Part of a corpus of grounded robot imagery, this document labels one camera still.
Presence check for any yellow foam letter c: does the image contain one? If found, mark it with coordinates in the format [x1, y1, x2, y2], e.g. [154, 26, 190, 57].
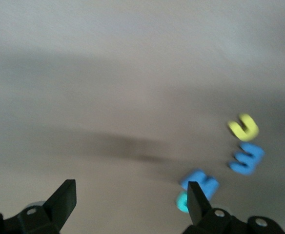
[227, 113, 260, 141]

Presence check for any blue three-pronged foam letter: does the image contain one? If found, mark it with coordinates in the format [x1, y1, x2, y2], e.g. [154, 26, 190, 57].
[228, 143, 265, 176]

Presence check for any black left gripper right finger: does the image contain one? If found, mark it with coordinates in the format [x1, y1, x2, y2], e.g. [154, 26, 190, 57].
[183, 181, 285, 234]

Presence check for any blue foam letter M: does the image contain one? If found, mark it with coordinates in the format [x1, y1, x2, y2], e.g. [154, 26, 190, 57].
[181, 169, 219, 200]

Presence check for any brown table mat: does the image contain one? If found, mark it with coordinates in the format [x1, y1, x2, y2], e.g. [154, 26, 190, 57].
[0, 0, 285, 234]

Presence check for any teal foam letter R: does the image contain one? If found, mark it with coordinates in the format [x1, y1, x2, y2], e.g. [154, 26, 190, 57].
[175, 191, 189, 214]

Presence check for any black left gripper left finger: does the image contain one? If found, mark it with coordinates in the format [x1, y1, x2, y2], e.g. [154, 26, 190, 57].
[0, 179, 77, 234]

